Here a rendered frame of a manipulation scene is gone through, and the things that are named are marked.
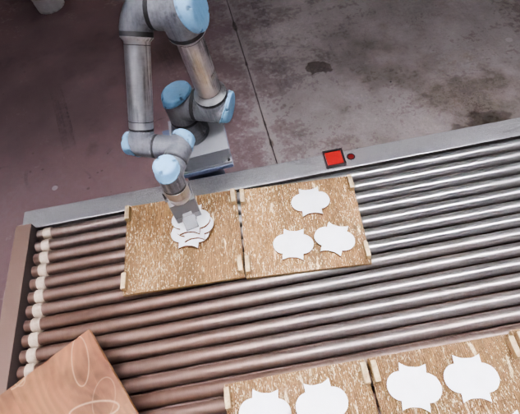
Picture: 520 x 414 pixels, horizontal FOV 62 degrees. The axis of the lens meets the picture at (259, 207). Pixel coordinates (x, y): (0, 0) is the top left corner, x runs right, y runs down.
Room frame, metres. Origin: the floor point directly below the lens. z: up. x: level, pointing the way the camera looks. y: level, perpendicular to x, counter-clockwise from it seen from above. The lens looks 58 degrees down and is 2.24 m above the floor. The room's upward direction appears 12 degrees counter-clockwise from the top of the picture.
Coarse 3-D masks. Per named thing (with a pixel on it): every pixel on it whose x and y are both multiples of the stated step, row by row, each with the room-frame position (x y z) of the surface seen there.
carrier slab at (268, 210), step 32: (256, 192) 0.88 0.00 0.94; (288, 192) 0.86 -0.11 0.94; (352, 192) 0.80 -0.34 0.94; (256, 224) 0.75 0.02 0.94; (288, 224) 0.73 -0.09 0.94; (320, 224) 0.70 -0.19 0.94; (352, 224) 0.68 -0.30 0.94; (256, 256) 0.63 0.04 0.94; (320, 256) 0.58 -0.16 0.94; (352, 256) 0.56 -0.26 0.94
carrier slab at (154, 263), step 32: (224, 192) 0.91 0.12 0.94; (128, 224) 0.86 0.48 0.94; (160, 224) 0.83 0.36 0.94; (224, 224) 0.78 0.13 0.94; (128, 256) 0.73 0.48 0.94; (160, 256) 0.70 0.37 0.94; (192, 256) 0.68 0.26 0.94; (224, 256) 0.66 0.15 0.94; (128, 288) 0.61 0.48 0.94; (160, 288) 0.59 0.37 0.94
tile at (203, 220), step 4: (200, 208) 0.84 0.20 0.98; (200, 212) 0.82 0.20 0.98; (204, 212) 0.82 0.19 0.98; (200, 216) 0.80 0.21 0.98; (204, 216) 0.80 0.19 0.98; (208, 216) 0.80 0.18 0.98; (172, 220) 0.81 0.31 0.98; (200, 220) 0.79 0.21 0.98; (204, 220) 0.78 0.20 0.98; (208, 220) 0.78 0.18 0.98; (176, 224) 0.79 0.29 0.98; (180, 224) 0.79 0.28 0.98; (200, 224) 0.77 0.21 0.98; (204, 224) 0.77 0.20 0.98; (208, 224) 0.77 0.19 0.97; (176, 228) 0.78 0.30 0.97; (180, 228) 0.77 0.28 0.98; (184, 228) 0.77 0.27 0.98; (196, 228) 0.76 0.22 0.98; (200, 228) 0.76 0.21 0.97; (180, 232) 0.75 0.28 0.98; (184, 232) 0.75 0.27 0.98; (196, 232) 0.74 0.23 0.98
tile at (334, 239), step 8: (328, 224) 0.69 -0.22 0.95; (320, 232) 0.66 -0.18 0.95; (328, 232) 0.66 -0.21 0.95; (336, 232) 0.65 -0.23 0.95; (344, 232) 0.65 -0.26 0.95; (320, 240) 0.64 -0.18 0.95; (328, 240) 0.63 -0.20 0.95; (336, 240) 0.63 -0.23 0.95; (344, 240) 0.62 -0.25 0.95; (352, 240) 0.61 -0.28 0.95; (328, 248) 0.60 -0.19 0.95; (336, 248) 0.60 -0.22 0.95; (344, 248) 0.59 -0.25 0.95
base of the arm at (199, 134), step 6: (174, 126) 1.18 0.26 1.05; (180, 126) 1.16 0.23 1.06; (186, 126) 1.16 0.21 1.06; (192, 126) 1.16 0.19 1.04; (198, 126) 1.17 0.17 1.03; (204, 126) 1.19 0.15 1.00; (192, 132) 1.16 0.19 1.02; (198, 132) 1.16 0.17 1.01; (204, 132) 1.19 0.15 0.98; (198, 138) 1.15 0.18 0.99; (204, 138) 1.16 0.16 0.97; (198, 144) 1.15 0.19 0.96
